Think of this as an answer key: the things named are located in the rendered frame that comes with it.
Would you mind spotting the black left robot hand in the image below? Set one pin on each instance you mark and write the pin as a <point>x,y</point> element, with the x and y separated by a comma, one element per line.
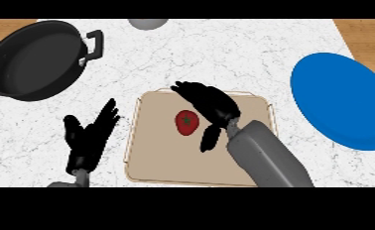
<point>87,138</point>

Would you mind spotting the blue plate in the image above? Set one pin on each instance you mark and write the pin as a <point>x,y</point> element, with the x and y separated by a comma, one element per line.
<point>337,101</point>

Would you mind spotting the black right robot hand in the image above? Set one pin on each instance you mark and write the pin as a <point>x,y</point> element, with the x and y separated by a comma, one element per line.
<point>210,103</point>

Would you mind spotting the grey round object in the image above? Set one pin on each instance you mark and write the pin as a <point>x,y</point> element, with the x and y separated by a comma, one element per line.
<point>148,23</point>

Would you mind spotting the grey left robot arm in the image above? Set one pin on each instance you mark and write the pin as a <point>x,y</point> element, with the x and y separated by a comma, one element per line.
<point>76,179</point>

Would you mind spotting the black pot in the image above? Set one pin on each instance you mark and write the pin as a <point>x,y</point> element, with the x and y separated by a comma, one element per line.
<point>42,60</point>

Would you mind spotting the red tomato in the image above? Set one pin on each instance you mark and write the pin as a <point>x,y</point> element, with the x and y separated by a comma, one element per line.
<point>186,122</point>

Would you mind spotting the beige tray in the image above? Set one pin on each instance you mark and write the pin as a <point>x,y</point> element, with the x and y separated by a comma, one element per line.
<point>170,161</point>

